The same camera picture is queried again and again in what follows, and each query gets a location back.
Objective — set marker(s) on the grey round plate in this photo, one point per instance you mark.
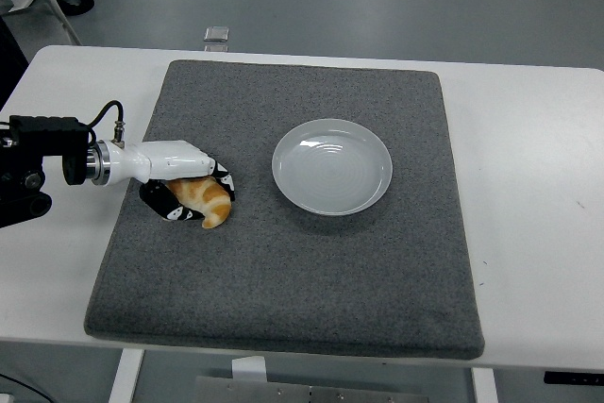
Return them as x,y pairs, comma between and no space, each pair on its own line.
330,172

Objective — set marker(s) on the croissant bread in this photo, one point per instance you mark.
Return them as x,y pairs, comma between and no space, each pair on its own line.
212,200

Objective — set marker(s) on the white bracket under table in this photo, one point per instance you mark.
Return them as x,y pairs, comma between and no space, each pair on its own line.
247,367

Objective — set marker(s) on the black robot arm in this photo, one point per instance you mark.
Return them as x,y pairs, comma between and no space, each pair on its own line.
42,139

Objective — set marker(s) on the grey felt mat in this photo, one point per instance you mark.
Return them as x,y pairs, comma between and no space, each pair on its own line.
283,280

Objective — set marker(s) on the black table control panel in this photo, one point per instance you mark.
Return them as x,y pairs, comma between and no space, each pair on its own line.
573,377

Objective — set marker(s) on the grey metal plate with screws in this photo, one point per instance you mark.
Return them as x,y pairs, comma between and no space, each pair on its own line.
307,393

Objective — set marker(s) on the white table leg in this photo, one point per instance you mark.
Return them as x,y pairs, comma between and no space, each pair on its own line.
485,386
125,377

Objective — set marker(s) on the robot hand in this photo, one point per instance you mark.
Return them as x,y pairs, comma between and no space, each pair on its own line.
165,160

